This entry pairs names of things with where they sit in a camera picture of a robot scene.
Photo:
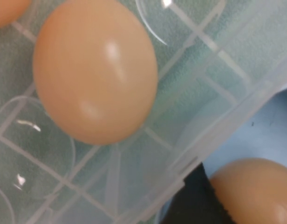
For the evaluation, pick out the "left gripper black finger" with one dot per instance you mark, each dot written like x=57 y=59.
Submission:
x=197 y=205

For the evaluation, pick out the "orange plastic egg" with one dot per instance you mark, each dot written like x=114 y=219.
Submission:
x=6 y=11
x=94 y=77
x=255 y=191

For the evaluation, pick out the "clear plastic egg box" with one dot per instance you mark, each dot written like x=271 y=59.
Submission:
x=204 y=144

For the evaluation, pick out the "light blue plastic bowl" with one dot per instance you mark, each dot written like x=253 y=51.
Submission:
x=262 y=130

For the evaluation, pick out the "green checked tablecloth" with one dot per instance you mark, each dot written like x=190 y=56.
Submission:
x=17 y=70

